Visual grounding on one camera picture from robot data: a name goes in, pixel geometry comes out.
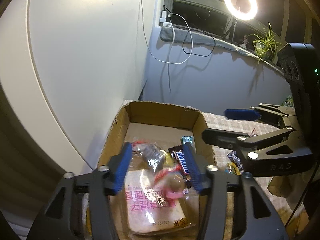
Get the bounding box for white framed window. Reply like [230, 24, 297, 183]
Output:
[165, 0, 313, 55]

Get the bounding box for red snack packet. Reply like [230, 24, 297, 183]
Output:
[154, 165, 184, 183]

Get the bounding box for black tripod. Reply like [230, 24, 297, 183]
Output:
[222, 17, 238, 43]

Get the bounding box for yellow strip packet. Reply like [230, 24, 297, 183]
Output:
[164, 151, 175, 168]

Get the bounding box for dark blue snack bar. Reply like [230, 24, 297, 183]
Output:
[227, 151, 244, 170]

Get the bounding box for white cabinet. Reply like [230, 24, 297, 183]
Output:
[0, 0, 165, 175]

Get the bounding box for potted spider plant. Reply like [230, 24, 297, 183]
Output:
[246, 22, 283, 64]

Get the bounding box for green printed bag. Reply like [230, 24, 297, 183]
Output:
[281, 95, 294, 108]

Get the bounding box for brown cardboard box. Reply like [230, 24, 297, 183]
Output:
[99, 100, 217, 240]

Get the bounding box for black cable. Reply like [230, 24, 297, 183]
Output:
[182, 27, 216, 57]

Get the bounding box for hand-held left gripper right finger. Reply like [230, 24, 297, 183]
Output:
[183, 142, 293, 240]

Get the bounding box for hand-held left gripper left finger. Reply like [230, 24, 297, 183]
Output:
[26, 142, 133, 240]

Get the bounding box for clear bread packet pink print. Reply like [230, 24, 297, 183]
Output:
[124, 169, 198, 235]

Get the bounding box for grey windowsill mat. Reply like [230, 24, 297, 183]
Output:
[160, 26, 288, 74]

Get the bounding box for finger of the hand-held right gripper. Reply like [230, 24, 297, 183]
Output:
[225, 103, 299, 130]
[201, 127, 313, 161]

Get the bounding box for yellow green candy packet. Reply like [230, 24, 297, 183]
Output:
[226, 162, 242, 175]

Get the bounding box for brown chocolate bar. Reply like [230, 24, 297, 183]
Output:
[168, 146, 192, 180]

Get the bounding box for ring light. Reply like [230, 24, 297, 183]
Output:
[223, 0, 258, 21]

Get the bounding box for clear packet dark contents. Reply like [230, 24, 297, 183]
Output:
[132, 139, 167, 178]

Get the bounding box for pale yellow cloth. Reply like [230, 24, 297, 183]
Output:
[268, 174, 309, 205]

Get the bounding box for white cable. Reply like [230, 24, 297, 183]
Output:
[140, 0, 193, 65]

